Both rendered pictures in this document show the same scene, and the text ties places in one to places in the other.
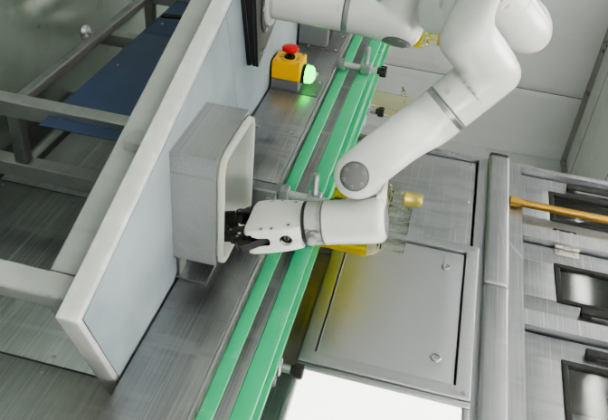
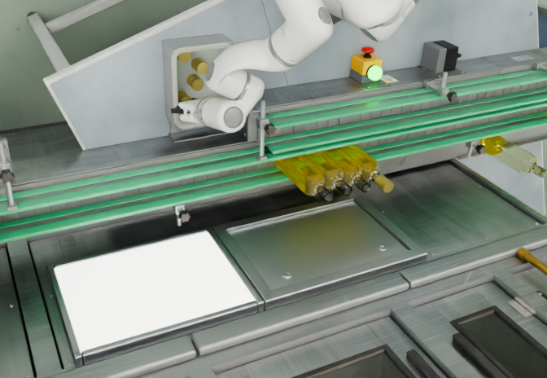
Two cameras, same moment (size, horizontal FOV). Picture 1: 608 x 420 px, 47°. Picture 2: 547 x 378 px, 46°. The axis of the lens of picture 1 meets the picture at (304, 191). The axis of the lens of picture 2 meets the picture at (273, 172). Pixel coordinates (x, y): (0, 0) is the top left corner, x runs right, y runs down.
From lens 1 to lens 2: 1.29 m
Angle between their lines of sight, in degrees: 44
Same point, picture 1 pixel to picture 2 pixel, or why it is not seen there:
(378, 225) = (218, 113)
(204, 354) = (125, 160)
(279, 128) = (311, 92)
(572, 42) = not seen: outside the picture
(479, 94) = (286, 34)
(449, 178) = (497, 221)
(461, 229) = (448, 247)
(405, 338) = (286, 257)
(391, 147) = (227, 55)
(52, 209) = not seen: hidden behind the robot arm
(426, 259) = (376, 237)
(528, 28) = (352, 2)
